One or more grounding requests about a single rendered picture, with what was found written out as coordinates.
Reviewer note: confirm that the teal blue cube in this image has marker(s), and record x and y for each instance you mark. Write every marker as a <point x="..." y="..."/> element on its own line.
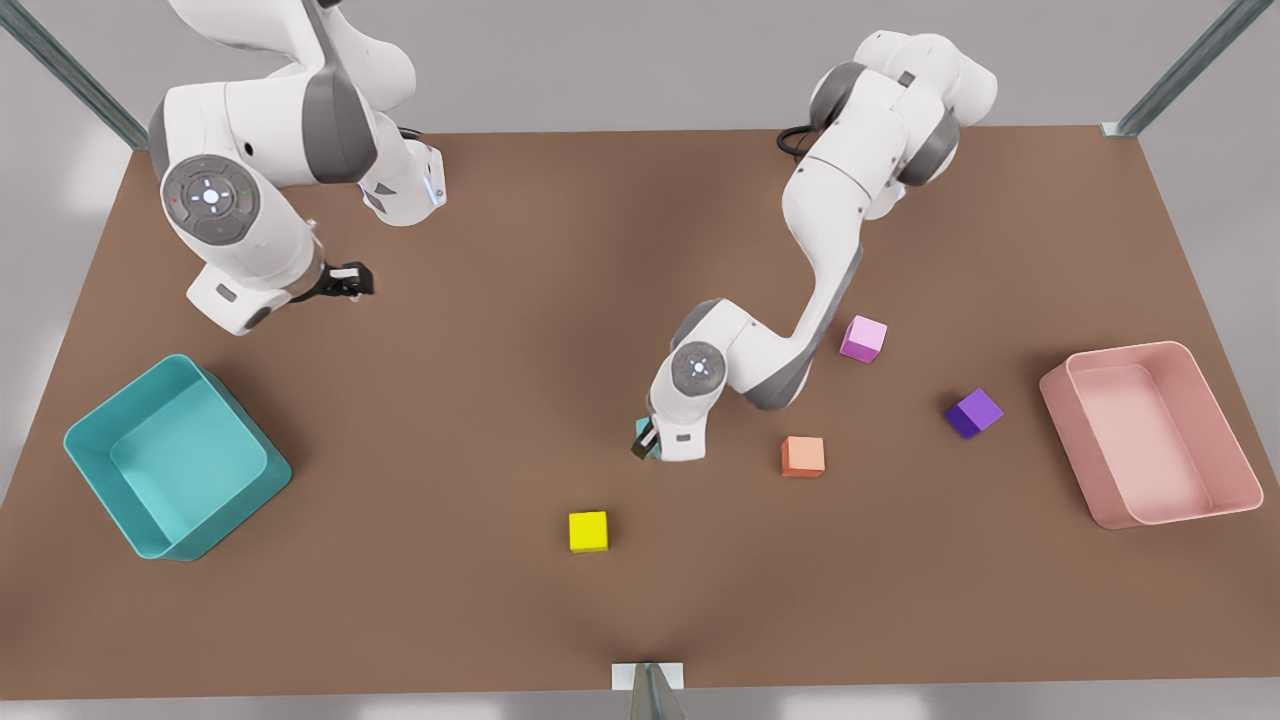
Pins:
<point x="642" y="433"/>

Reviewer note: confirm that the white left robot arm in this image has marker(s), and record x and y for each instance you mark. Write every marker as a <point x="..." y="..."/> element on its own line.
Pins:
<point x="840" y="200"/>

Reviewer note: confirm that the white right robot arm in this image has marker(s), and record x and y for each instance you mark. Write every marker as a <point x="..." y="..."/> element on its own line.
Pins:
<point x="250" y="150"/>

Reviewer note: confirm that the yellow cube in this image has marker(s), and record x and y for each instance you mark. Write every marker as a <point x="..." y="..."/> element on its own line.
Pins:
<point x="588" y="531"/>

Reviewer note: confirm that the orange cube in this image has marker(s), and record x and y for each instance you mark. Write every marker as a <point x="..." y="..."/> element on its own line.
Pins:
<point x="803" y="456"/>

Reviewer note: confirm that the pink cube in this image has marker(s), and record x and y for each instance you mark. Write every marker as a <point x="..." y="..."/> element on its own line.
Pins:
<point x="863" y="338"/>

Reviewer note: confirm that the teal bin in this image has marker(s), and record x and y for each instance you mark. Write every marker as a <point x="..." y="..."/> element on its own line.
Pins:
<point x="175" y="460"/>

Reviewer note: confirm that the purple cube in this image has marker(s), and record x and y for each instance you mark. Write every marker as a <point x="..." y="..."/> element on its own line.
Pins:
<point x="973" y="413"/>

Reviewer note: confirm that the pink bin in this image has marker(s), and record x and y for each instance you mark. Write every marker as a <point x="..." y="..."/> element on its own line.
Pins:
<point x="1150" y="432"/>

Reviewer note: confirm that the silver frame post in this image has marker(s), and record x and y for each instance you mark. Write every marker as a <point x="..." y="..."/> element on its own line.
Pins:
<point x="650" y="692"/>
<point x="70" y="70"/>
<point x="1180" y="70"/>

